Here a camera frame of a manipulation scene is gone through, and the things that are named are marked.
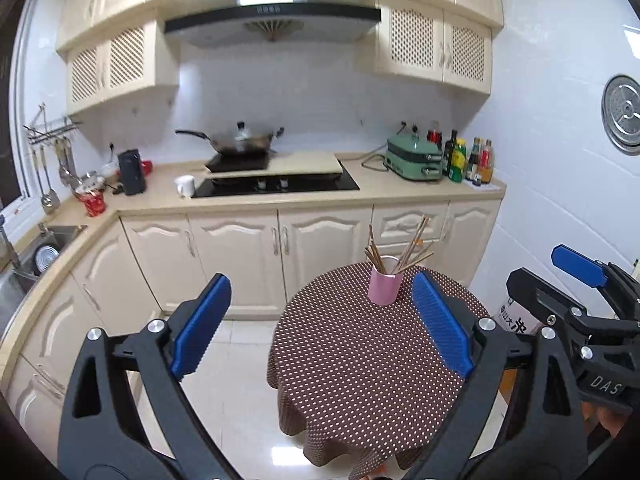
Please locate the metal bowl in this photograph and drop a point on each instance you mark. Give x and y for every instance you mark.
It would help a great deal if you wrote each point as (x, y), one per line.
(90, 180)

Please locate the dark sauce bottle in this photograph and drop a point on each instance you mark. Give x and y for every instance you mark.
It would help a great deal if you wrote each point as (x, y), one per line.
(472, 160)

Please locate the black induction hob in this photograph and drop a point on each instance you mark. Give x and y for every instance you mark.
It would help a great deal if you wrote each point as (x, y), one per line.
(235, 162)

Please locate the black electric kettle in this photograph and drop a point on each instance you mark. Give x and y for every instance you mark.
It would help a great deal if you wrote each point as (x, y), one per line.
(132, 172)

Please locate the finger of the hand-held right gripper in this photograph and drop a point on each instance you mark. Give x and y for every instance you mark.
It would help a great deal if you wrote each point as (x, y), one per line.
(575, 264)
(530, 295)

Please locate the white mug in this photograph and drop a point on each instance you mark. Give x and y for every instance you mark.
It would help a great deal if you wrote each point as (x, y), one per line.
(185, 186)

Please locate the round metal pot lid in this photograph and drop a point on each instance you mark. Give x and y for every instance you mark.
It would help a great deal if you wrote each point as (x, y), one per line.
(622, 112)

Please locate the small red box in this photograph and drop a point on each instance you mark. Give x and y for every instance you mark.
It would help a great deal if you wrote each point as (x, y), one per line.
(146, 167)

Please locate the black wok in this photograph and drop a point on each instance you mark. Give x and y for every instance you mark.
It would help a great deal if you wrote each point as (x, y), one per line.
(240, 146)

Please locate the red cola bottle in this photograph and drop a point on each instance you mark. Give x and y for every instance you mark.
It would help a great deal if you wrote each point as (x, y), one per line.
(434, 137)

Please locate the metal faucet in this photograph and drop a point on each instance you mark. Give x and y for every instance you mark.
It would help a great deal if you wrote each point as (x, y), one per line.
(10, 245)

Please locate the red utensil holder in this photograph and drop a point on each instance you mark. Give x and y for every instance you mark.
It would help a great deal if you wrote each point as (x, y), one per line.
(94, 204)

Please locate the green electric cooker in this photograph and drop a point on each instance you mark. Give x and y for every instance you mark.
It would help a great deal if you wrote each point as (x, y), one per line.
(415, 157)

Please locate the black glass cooktop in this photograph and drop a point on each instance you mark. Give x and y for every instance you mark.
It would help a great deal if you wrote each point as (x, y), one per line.
(310, 187)

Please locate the glass wok lid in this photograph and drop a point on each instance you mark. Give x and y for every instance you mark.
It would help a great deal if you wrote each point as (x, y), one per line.
(242, 135)

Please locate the bunch of wooden chopsticks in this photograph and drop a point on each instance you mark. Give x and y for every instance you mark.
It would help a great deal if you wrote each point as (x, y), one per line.
(376, 260)

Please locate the lattice-door wall cabinet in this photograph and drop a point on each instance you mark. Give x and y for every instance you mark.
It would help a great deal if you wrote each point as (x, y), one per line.
(415, 40)
(125, 60)

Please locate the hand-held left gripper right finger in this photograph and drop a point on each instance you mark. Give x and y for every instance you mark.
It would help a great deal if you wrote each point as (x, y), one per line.
(442, 325)

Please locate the green yellow-label bottle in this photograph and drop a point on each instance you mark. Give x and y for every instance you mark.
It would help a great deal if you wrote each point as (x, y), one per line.
(457, 162)

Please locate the dark green oil bottle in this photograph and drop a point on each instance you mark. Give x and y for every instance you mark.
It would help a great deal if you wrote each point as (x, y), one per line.
(449, 152)

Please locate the brown dotted tablecloth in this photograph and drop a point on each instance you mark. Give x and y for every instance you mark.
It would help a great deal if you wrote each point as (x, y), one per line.
(360, 360)

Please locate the metal pot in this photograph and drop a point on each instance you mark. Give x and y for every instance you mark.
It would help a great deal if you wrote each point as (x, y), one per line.
(46, 260)

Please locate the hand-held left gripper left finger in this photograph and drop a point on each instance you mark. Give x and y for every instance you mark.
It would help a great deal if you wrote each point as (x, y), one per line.
(200, 325)

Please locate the hanging metal utensil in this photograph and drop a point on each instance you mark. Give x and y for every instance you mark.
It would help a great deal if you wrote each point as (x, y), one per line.
(48, 200)
(65, 167)

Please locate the steel sink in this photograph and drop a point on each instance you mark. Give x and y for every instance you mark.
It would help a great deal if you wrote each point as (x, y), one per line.
(65, 235)

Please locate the pink cup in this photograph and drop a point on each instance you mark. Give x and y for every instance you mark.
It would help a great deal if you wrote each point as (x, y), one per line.
(382, 287)

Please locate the range hood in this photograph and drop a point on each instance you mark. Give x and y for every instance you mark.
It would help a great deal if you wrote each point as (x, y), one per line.
(225, 30)

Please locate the beige cutting board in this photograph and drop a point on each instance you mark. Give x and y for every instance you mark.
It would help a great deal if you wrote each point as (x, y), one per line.
(300, 164)

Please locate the person's right hand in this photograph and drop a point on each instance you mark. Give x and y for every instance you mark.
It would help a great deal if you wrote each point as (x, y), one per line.
(607, 421)

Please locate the red-label sauce bottle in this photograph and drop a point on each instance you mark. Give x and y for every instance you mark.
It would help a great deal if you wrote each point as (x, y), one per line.
(487, 162)

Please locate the dark window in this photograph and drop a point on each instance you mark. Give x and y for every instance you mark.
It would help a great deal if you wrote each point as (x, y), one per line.
(7, 110)

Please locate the small amber bottle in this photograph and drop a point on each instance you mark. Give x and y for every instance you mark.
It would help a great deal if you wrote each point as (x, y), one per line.
(479, 176)

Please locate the white green rice bag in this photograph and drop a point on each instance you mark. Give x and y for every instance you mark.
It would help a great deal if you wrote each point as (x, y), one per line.
(515, 317)

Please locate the metal wall rack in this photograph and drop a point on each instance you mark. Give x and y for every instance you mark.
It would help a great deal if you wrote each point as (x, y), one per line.
(50, 127)

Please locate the cream kitchen base cabinets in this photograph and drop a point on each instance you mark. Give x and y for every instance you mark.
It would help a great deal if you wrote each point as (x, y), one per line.
(235, 245)

